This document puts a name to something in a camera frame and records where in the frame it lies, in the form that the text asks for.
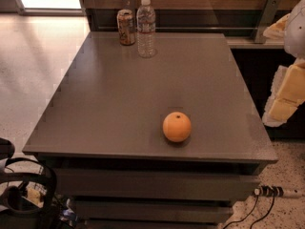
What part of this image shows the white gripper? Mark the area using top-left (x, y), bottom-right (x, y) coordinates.
top-left (262, 0), bottom-right (305, 127)

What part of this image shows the orange fruit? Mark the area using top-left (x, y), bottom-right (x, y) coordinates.
top-left (162, 112), bottom-right (192, 142)

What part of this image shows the clear plastic water bottle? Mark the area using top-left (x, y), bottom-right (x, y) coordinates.
top-left (136, 0), bottom-right (156, 58)

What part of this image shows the white power strip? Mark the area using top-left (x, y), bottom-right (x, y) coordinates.
top-left (254, 185), bottom-right (303, 198)

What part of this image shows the grey drawer cabinet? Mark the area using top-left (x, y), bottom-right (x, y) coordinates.
top-left (25, 32), bottom-right (277, 229)

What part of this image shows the brown drink can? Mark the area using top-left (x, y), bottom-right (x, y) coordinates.
top-left (116, 9), bottom-right (135, 46)

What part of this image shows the metal wall bracket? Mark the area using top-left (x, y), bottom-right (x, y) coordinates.
top-left (252, 0), bottom-right (282, 44)

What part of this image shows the black cable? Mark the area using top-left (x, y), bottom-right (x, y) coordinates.
top-left (222, 194), bottom-right (260, 229)
top-left (249, 195), bottom-right (276, 229)

